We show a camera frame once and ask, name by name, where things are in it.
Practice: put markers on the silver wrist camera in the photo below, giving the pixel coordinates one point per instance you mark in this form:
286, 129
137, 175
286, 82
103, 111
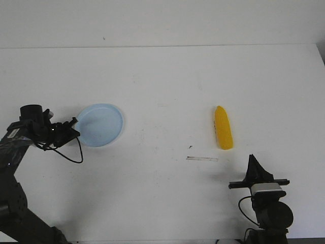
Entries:
47, 114
267, 189

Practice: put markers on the vertical clear tape strip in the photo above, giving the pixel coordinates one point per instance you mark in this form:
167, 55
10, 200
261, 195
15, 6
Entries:
215, 129

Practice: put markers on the horizontal clear tape strip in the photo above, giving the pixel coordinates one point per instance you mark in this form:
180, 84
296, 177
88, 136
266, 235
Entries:
191, 158

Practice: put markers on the yellow toy corn cob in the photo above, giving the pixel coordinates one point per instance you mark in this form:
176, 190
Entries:
224, 133

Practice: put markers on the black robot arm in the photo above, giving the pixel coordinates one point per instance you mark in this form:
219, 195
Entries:
273, 217
34, 128

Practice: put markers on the light blue round plate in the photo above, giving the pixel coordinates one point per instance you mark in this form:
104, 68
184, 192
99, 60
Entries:
99, 124

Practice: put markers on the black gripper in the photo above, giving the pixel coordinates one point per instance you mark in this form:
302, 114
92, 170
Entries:
256, 174
57, 134

